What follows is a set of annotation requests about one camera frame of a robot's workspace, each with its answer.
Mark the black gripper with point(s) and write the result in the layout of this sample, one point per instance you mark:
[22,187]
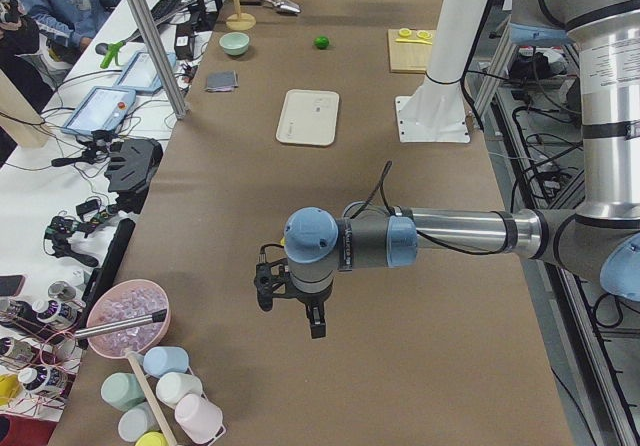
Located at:
[309,299]

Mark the green lime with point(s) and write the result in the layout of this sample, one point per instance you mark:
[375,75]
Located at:
[321,42]

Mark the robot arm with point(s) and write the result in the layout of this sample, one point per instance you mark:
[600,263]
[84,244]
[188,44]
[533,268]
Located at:
[597,241]

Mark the cream rabbit tray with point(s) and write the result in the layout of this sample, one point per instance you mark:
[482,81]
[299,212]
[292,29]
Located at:
[308,118]

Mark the pink plastic cup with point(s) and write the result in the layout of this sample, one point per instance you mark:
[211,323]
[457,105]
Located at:
[199,418]

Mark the white plastic cup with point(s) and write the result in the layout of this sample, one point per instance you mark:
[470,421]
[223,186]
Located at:
[172,387]

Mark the blue plastic cup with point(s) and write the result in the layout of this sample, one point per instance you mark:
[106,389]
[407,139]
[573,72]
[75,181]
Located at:
[160,360]

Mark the pink bowl with ice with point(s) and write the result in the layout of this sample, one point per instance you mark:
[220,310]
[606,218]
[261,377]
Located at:
[125,301]

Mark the yellow plastic cup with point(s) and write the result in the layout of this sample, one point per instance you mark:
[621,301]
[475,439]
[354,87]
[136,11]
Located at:
[152,438]

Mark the green plastic cup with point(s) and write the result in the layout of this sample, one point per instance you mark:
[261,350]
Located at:
[122,391]

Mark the grey plastic cup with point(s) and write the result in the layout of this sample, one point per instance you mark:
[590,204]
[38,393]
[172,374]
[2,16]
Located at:
[136,422]

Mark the black gripper part on desk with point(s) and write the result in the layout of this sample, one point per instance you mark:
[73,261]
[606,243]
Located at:
[132,165]

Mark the grey folded cloth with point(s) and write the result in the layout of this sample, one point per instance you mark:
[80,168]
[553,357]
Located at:
[224,81]

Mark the bamboo cutting board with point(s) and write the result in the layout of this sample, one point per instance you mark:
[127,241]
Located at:
[408,58]

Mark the mint green bowl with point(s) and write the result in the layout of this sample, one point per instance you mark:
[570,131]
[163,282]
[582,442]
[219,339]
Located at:
[234,43]

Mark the yellow plastic knife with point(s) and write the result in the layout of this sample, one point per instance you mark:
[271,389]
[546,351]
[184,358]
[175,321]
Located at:
[413,41]

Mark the teach pendant tablet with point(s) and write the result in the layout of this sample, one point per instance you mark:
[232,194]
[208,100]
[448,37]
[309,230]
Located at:
[103,109]
[140,74]

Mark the metal scoop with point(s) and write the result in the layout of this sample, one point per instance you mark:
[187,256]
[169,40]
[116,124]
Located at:
[286,7]

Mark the black keyboard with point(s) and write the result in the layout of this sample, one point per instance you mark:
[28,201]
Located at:
[164,10]

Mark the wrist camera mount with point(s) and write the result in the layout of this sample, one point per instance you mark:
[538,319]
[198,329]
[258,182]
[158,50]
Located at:
[272,279]

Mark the metal tongs handle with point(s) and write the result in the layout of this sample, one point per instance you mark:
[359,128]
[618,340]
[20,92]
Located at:
[156,317]

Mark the white pedestal column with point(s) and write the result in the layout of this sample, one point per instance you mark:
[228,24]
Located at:
[435,112]

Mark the aluminium frame post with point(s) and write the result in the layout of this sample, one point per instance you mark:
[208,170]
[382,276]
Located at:
[145,23]

